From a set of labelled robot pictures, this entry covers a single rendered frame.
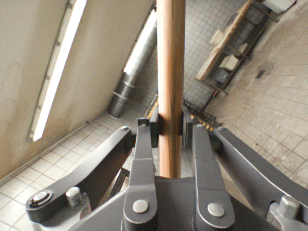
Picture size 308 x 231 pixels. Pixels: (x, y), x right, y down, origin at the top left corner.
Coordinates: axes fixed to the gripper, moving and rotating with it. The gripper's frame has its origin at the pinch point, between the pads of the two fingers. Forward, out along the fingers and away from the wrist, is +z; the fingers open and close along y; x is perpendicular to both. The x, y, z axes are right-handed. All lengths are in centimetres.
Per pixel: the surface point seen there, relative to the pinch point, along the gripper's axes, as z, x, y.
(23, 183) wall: 76, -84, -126
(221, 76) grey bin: 430, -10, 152
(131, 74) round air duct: 287, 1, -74
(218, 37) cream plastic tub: 443, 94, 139
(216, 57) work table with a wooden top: 414, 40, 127
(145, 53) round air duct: 288, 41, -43
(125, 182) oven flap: 136, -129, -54
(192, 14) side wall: 498, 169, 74
